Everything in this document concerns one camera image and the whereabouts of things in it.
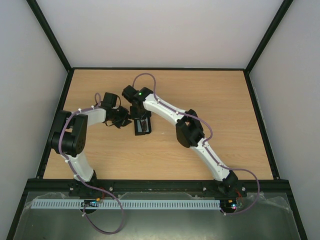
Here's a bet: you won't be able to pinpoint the light blue slotted cable duct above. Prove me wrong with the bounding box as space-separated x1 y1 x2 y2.
30 199 221 210

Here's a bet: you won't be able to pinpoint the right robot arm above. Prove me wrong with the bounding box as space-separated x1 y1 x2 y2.
122 85 238 196

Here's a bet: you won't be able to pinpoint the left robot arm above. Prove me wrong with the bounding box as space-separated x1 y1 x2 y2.
48 92 131 198

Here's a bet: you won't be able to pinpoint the black glasses case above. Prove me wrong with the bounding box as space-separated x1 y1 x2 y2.
134 116 152 136

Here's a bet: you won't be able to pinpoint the control board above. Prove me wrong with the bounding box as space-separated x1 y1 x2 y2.
80 198 104 208
220 197 244 210

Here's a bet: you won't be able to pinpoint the right control board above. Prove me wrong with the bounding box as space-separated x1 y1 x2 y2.
220 197 244 210

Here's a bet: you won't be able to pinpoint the brown sunglasses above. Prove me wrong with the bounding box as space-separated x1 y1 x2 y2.
140 119 148 133

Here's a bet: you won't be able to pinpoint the black aluminium frame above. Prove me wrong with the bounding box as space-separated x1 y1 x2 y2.
7 0 307 240

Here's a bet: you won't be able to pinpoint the left control board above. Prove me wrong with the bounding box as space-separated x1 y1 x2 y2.
80 198 104 208

